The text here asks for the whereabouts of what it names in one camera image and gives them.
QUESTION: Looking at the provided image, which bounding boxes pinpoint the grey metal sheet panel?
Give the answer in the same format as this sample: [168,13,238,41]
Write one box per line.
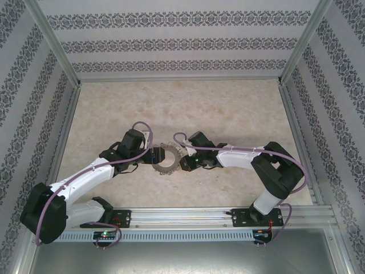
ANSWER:
[28,241,340,274]

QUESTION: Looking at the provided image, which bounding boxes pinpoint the aluminium frame bar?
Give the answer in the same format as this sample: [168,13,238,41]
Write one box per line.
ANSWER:
[78,74,282,83]
[41,82,83,200]
[278,82,322,205]

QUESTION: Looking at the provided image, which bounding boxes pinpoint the aluminium frame post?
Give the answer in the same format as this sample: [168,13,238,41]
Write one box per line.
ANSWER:
[24,0,82,86]
[322,204,354,274]
[8,242,38,274]
[276,0,335,86]

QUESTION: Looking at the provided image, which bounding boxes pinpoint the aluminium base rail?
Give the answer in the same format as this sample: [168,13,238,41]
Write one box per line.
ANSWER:
[112,205,336,229]

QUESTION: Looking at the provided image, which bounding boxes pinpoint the slotted grey cable duct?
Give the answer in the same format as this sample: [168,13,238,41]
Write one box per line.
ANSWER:
[58,229,256,243]

